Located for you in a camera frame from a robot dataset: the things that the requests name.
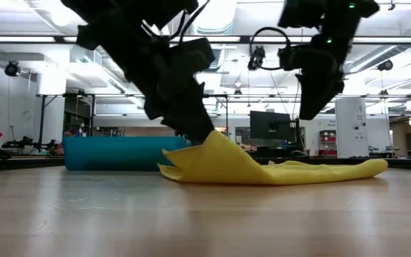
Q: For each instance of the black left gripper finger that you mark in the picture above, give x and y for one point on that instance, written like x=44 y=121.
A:
x=186 y=123
x=203 y=114

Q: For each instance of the white pillar cabinet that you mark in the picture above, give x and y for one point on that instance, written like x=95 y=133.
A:
x=350 y=132

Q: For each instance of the red tool cart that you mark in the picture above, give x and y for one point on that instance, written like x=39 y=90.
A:
x=327 y=142

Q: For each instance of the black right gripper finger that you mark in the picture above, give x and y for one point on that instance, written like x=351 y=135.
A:
x=306 y=101
x=325 y=101

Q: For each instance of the ceiling vent grille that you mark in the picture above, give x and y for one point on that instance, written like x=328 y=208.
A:
x=218 y=59

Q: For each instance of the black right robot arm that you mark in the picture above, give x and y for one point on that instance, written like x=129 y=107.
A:
x=334 y=18

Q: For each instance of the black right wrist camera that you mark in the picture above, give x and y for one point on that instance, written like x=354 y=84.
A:
x=285 y=59

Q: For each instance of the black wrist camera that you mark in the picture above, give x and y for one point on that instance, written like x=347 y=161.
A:
x=195 y=55
x=285 y=59

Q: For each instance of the yellow microfiber towel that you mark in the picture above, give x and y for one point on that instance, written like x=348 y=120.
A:
x=244 y=167

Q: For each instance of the teal plastic bin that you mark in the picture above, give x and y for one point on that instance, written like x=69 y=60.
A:
x=120 y=153

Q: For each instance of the black aluminium table frame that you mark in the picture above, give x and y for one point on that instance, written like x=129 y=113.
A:
x=334 y=161

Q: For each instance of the black ceiling-mounted camera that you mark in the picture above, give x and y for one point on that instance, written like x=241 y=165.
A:
x=11 y=69
x=257 y=57
x=385 y=65

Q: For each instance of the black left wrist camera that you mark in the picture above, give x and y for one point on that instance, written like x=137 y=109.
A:
x=195 y=55

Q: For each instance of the silver ceiling air duct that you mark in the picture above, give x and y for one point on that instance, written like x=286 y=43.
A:
x=216 y=18

